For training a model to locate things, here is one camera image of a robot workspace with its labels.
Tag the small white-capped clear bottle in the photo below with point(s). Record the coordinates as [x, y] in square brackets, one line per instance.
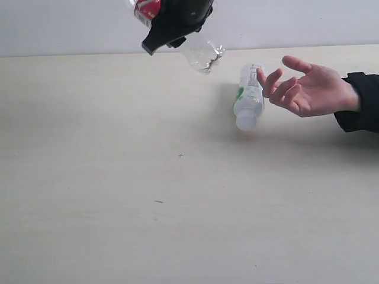
[249, 104]

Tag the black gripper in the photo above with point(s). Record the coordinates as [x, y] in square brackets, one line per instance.
[181, 14]

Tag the clear cola bottle red label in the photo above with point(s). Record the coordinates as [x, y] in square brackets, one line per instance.
[200, 52]

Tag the person's open bare hand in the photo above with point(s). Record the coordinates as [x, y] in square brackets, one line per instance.
[321, 91]

